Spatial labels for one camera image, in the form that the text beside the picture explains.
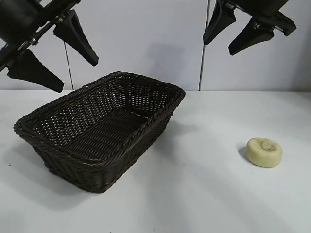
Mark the dark brown woven basket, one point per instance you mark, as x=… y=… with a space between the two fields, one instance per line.
x=97 y=121

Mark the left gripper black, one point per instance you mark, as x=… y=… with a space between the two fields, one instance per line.
x=19 y=21

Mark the pale yellow egg yolk pastry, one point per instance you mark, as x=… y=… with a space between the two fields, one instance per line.
x=257 y=155

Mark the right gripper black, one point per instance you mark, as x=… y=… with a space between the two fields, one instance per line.
x=260 y=9

